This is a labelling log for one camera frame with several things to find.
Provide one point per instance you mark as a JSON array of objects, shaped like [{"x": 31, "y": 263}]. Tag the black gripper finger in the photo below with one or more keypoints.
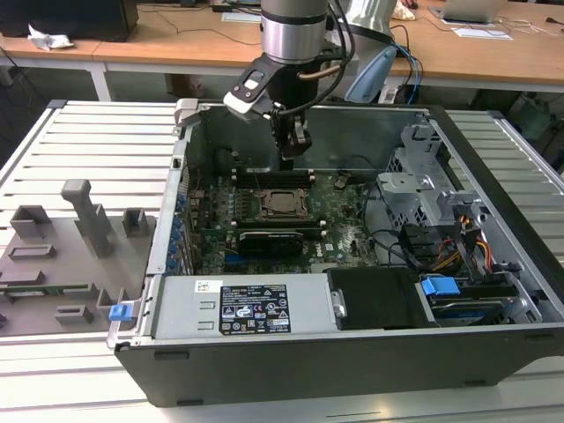
[
  {"x": 300, "y": 145},
  {"x": 280, "y": 132}
]

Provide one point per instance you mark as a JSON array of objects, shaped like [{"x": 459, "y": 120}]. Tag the thin metal locking lever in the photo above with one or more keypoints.
[
  {"x": 258, "y": 180},
  {"x": 284, "y": 213}
]

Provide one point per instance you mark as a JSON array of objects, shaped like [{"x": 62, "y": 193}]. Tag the silver CPU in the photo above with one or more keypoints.
[{"x": 284, "y": 202}]

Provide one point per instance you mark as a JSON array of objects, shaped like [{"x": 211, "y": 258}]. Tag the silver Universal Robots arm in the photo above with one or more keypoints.
[{"x": 293, "y": 35}]

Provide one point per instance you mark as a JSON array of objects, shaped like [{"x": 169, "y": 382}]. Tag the black RAM slot bank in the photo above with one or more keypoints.
[
  {"x": 308, "y": 230},
  {"x": 269, "y": 178}
]

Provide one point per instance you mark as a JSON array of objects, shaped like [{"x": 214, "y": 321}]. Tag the coin cell battery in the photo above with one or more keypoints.
[{"x": 340, "y": 180}]

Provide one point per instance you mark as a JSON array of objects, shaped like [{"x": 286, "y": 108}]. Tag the pale blue teach pendant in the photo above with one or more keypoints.
[{"x": 370, "y": 77}]

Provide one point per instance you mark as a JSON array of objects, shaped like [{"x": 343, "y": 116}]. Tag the white paper sheet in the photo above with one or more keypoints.
[{"x": 240, "y": 17}]

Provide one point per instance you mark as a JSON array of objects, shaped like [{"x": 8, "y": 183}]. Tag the green motherboard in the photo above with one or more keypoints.
[{"x": 343, "y": 238}]

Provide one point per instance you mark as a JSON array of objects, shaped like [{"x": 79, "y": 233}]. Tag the black graphics card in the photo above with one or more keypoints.
[{"x": 271, "y": 244}]

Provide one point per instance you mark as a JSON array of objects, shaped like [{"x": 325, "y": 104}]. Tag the brown cardboard box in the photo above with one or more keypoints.
[{"x": 185, "y": 86}]

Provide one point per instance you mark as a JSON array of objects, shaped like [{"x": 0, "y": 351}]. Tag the grey metal drive cage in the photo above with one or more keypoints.
[{"x": 410, "y": 194}]

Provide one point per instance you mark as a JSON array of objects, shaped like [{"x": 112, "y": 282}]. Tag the wooden desk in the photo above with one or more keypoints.
[{"x": 176, "y": 48}]

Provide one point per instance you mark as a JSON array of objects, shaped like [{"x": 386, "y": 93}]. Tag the white crumpled object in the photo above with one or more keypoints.
[{"x": 405, "y": 11}]

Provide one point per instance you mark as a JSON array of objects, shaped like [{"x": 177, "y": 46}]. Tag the black plastic shroud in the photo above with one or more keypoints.
[{"x": 379, "y": 299}]

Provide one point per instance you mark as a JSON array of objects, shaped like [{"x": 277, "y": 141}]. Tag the grey power supply unit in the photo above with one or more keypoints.
[{"x": 185, "y": 308}]

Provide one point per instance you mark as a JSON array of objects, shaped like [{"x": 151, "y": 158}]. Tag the blue disk carrier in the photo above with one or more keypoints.
[{"x": 438, "y": 291}]

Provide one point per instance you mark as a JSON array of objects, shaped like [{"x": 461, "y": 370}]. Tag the silver laptop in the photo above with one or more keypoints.
[{"x": 473, "y": 11}]

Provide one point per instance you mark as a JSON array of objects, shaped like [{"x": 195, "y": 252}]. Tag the paper sheet with blue border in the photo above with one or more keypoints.
[{"x": 482, "y": 33}]

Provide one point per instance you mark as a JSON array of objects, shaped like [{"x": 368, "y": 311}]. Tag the black open PC case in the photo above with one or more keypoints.
[{"x": 308, "y": 370}]

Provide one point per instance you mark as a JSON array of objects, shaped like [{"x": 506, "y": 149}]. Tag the black box on desk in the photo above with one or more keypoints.
[{"x": 66, "y": 20}]

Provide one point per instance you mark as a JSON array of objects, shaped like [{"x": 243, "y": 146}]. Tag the hard disk with blue label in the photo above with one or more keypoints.
[{"x": 467, "y": 315}]

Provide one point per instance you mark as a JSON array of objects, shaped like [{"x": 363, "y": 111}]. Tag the blue case latch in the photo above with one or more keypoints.
[{"x": 120, "y": 313}]

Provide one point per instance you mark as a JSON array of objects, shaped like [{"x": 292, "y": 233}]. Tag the crumpled white paper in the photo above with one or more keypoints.
[{"x": 50, "y": 39}]

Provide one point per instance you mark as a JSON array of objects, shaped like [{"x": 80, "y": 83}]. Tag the grey parts rack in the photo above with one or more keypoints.
[{"x": 66, "y": 264}]

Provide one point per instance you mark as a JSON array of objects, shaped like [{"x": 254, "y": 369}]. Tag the green RAM stick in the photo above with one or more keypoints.
[{"x": 48, "y": 289}]

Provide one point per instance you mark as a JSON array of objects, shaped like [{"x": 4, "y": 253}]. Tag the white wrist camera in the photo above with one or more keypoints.
[{"x": 247, "y": 108}]

